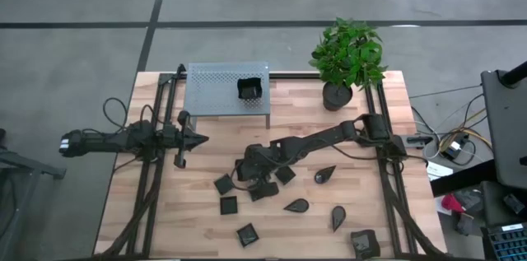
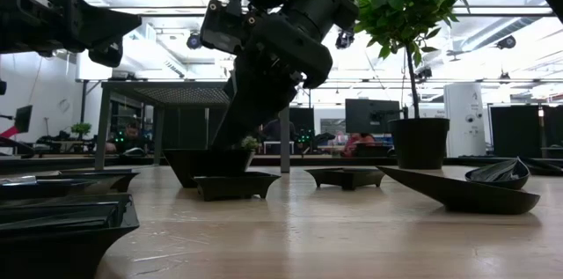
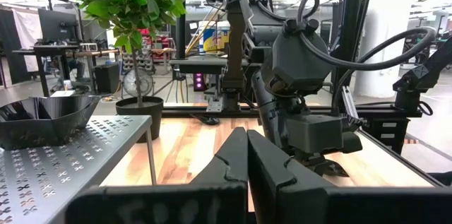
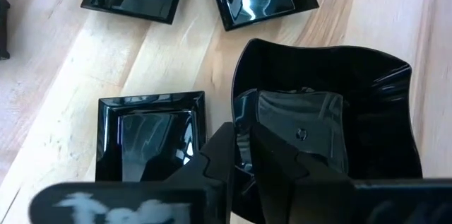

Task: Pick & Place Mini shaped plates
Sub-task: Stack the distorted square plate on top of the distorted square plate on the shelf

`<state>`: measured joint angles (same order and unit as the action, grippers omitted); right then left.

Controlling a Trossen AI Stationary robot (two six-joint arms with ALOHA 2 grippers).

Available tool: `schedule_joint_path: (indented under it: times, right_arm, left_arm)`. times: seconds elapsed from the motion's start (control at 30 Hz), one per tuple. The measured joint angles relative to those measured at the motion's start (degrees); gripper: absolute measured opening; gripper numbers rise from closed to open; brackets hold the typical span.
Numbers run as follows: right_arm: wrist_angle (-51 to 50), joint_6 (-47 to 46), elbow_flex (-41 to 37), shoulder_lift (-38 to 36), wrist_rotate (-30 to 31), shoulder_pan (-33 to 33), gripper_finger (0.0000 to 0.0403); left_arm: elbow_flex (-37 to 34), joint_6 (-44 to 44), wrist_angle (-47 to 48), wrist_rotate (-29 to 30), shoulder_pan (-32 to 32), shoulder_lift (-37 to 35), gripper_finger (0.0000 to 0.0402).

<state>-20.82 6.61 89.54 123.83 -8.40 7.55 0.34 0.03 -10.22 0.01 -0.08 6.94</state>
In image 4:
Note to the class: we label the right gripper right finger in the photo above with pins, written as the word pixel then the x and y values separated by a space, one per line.
pixel 300 195

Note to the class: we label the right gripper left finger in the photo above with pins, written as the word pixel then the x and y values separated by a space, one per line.
pixel 197 195

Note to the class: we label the black wavy square bowl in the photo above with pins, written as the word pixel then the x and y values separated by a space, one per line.
pixel 370 111

